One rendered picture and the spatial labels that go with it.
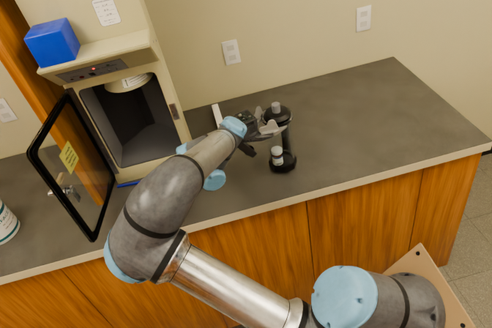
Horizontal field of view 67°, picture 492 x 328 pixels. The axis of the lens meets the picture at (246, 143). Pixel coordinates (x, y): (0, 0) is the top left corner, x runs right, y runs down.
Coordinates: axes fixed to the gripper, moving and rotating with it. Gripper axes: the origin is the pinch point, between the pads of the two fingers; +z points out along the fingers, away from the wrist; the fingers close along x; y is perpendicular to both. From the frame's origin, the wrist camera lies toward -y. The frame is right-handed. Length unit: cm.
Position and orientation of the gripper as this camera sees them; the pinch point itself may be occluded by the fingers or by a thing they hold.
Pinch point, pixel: (277, 121)
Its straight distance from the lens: 128.1
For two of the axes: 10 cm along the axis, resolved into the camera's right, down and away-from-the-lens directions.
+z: 8.9, -3.9, 2.5
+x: -4.4, -5.1, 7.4
